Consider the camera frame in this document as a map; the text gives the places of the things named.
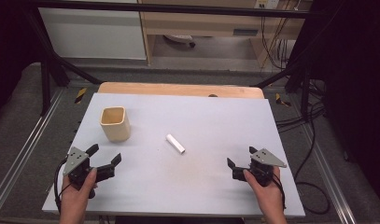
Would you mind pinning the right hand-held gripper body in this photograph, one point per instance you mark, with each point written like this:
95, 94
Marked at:
266, 159

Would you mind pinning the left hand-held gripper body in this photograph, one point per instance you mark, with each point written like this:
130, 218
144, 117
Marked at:
75, 160

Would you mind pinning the beige square cup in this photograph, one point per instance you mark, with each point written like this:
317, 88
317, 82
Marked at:
115, 124

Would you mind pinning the white cylinder stick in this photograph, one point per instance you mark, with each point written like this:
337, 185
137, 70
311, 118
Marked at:
175, 143

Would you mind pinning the person's left hand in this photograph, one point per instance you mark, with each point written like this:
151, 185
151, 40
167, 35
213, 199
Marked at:
75, 193

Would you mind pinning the person's right hand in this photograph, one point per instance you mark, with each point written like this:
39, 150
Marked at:
267, 194

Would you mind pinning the yellow black floor tape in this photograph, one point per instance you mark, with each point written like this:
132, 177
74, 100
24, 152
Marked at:
80, 95
282, 101

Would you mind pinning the wooden table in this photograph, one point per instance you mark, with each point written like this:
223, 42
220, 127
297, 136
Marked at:
178, 90

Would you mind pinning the white cabinet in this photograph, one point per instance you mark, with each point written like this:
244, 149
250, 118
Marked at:
91, 34

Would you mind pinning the black curtain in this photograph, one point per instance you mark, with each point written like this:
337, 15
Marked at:
355, 77
10, 46

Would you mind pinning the white power strip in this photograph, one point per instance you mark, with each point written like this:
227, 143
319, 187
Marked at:
179, 39

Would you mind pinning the light wooden desk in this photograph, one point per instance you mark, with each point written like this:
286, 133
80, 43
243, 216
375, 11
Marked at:
203, 23

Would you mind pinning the aluminium floor rail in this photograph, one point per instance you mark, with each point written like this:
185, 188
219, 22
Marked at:
329, 174
25, 149

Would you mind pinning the white wall socket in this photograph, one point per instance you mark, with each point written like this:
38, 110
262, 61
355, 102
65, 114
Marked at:
267, 3

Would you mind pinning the black metal frame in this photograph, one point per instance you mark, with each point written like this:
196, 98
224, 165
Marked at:
178, 7

